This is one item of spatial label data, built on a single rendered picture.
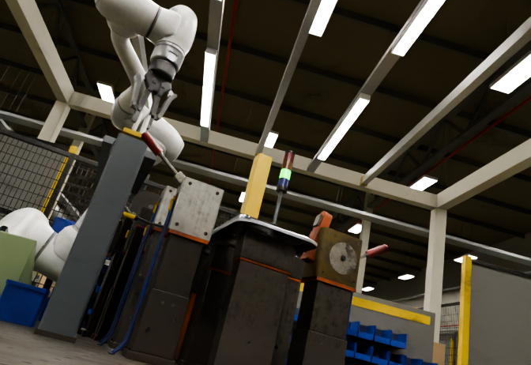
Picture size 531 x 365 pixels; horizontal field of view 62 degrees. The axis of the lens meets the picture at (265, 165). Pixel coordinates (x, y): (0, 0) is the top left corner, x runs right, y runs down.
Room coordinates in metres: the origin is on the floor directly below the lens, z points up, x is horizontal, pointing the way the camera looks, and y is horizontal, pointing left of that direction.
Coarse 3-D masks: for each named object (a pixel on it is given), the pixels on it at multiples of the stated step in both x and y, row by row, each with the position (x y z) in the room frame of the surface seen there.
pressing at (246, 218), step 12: (240, 216) 0.85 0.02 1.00; (216, 228) 0.99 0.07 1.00; (228, 228) 0.97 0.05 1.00; (240, 228) 0.94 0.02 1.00; (252, 228) 0.92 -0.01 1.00; (264, 228) 0.90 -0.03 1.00; (276, 228) 0.85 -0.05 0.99; (216, 240) 1.11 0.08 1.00; (228, 240) 1.08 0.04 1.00; (288, 240) 0.94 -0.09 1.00; (300, 240) 0.92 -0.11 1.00; (312, 240) 0.88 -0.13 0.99; (204, 252) 1.30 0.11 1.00; (300, 252) 0.98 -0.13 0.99
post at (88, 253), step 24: (120, 144) 0.92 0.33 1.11; (144, 144) 0.94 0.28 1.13; (120, 168) 0.93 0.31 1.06; (96, 192) 0.92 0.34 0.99; (120, 192) 0.93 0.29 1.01; (96, 216) 0.92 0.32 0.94; (120, 216) 0.94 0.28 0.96; (96, 240) 0.93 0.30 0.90; (72, 264) 0.92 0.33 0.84; (96, 264) 0.93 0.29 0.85; (72, 288) 0.93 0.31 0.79; (48, 312) 0.92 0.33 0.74; (72, 312) 0.93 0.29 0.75; (48, 336) 0.92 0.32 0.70; (72, 336) 0.94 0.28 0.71
